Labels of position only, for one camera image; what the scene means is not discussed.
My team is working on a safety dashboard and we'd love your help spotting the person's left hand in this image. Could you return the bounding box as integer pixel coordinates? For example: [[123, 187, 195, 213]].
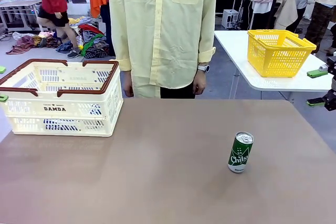
[[192, 71, 208, 95]]

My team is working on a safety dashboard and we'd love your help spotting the green Chilsung soda can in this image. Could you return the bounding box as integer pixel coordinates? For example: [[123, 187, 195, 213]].
[[227, 131, 254, 174]]

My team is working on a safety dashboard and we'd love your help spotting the yellow plastic basket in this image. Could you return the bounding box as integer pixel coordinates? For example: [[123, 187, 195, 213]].
[[247, 29, 318, 78]]

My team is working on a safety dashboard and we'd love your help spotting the blue Pocari Sweat can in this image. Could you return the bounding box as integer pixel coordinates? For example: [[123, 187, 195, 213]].
[[78, 102, 102, 118], [43, 118, 79, 132]]

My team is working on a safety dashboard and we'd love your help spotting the white side table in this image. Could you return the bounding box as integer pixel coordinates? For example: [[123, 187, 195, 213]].
[[214, 29, 335, 100]]

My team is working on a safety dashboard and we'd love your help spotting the patterned pink cloth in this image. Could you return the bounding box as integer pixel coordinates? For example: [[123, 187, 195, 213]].
[[6, 35, 35, 55]]

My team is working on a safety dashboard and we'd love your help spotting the grey workshop table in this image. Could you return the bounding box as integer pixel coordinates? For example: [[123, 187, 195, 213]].
[[0, 0, 43, 33]]

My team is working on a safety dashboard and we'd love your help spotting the cream plastic shopping basket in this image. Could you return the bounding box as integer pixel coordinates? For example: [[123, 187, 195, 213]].
[[0, 58, 124, 138]]

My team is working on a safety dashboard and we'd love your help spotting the red cloth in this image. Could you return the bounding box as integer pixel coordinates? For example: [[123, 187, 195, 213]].
[[78, 24, 104, 35]]

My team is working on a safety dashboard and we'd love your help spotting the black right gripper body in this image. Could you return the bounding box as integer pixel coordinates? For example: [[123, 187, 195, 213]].
[[324, 56, 336, 112]]

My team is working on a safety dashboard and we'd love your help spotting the person in camouflage trousers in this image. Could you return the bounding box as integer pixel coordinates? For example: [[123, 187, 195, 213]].
[[304, 0, 336, 51]]

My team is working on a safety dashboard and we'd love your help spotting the yellow cloth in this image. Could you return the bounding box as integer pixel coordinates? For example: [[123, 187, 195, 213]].
[[68, 16, 86, 26]]

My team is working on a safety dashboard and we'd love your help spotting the person in yellow shirt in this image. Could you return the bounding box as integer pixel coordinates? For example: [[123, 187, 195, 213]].
[[108, 0, 218, 99]]

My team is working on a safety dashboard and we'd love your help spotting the dark plaid cloth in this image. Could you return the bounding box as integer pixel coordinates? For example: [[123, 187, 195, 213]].
[[83, 41, 112, 59]]

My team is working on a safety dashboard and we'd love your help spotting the white computer case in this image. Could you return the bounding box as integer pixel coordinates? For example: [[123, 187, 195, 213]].
[[222, 8, 240, 29]]

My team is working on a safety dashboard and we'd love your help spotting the green cloth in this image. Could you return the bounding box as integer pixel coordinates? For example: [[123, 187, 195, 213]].
[[80, 34, 106, 57]]

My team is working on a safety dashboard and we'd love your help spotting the person's right hand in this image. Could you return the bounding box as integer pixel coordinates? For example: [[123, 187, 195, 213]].
[[122, 76, 135, 98]]

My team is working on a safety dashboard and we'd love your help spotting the brown basket handle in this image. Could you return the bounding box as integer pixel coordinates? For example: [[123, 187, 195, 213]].
[[57, 60, 120, 98], [0, 58, 68, 98]]

